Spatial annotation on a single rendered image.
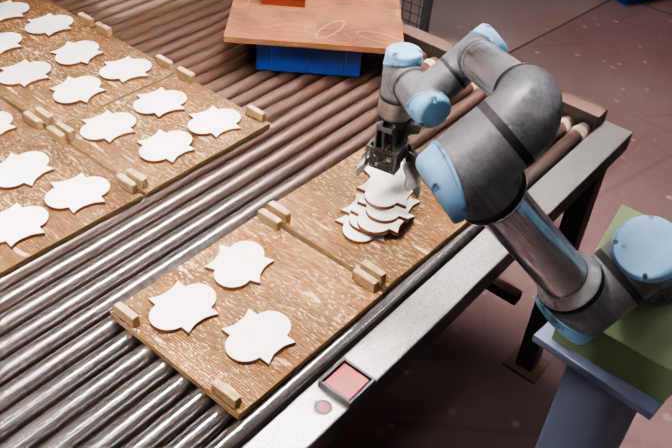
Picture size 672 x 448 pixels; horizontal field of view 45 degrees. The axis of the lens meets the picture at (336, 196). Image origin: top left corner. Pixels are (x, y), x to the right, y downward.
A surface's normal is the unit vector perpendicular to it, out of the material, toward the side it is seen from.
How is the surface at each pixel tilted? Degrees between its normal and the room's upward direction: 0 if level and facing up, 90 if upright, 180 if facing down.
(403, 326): 0
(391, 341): 0
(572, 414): 90
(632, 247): 38
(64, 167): 0
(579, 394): 90
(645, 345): 45
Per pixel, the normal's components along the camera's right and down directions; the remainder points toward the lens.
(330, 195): 0.07, -0.78
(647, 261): -0.30, -0.32
